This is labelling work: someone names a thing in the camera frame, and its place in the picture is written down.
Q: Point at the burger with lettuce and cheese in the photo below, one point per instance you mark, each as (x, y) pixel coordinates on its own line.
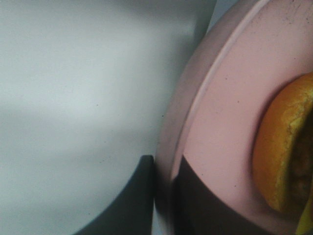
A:
(282, 159)

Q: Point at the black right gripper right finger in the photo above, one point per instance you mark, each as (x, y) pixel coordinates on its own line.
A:
(197, 211)

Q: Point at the pink round plate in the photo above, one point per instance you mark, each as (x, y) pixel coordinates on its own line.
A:
(247, 57)

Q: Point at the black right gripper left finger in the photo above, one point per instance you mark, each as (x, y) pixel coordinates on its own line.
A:
(131, 213)

